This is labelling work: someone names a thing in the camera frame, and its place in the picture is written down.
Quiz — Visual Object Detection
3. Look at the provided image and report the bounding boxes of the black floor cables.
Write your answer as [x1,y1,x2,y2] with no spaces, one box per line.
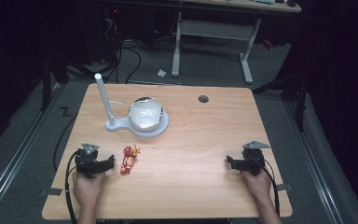
[103,17,143,85]

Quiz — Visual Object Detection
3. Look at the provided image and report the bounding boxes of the white bowl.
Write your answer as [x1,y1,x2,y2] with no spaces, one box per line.
[127,96,164,133]

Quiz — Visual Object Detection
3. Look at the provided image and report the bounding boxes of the white stand with pole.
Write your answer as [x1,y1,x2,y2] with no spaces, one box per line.
[94,73,171,138]

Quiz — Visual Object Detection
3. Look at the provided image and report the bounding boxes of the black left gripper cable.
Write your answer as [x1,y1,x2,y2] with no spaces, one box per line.
[64,150,79,224]

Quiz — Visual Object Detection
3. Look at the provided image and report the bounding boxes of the thin black floor cable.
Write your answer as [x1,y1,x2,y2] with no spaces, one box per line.
[52,112,79,173]

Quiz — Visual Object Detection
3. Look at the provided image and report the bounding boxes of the red yellow toy figure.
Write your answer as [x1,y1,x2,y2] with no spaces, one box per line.
[119,144,142,176]

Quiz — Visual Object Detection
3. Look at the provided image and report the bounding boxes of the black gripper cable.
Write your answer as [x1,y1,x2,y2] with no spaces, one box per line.
[64,150,79,224]
[256,155,282,217]

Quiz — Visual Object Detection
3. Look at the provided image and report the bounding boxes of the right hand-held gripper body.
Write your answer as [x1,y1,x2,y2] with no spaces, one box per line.
[239,140,272,177]

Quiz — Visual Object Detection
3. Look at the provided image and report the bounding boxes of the desk with white legs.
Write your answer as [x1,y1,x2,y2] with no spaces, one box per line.
[171,0,303,86]

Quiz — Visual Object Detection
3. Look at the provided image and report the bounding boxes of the metal floor rail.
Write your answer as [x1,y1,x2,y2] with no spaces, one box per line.
[0,83,63,224]
[282,99,345,224]

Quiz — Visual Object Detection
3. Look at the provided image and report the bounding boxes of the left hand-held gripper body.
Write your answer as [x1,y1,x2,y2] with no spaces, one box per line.
[74,142,107,180]

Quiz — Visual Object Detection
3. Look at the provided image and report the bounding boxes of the grey tape piece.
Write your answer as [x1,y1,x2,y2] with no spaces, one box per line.
[276,183,294,192]
[40,188,63,197]

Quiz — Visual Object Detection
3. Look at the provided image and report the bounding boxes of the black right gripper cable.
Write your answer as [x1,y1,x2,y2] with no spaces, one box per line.
[256,155,282,217]

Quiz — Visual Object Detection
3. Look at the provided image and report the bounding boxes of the person's right hand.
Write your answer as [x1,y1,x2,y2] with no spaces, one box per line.
[241,169,273,203]

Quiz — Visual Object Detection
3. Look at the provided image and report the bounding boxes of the person's left hand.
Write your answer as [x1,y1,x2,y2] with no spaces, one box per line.
[72,170,107,209]

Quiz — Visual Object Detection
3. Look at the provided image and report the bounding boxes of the black metal stand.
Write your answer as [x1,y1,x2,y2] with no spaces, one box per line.
[39,50,71,112]
[251,69,310,133]

